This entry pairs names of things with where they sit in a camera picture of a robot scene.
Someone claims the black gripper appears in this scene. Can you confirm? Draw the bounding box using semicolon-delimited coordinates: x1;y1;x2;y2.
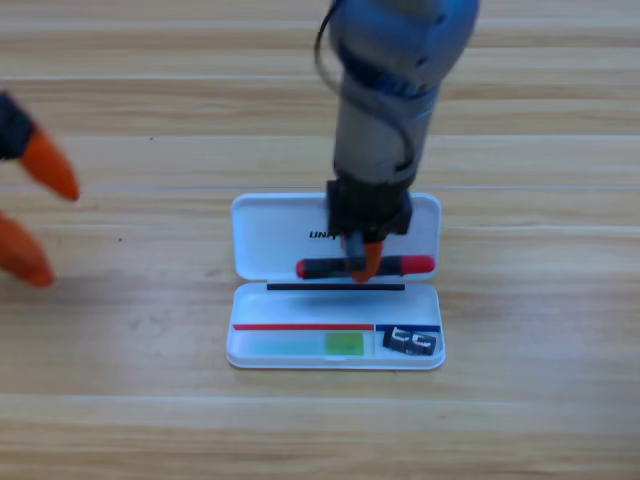
326;178;414;282
0;92;81;289

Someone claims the red black marker pen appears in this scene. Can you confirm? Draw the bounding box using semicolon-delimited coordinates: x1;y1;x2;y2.
294;254;436;280

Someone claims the black eraser with white print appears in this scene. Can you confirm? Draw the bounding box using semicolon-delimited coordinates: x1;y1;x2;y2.
382;325;439;357

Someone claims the white Unitree pencil case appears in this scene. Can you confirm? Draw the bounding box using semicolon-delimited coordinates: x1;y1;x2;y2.
225;192;446;371

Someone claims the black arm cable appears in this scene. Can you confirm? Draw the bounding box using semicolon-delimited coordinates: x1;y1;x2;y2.
313;0;416;174

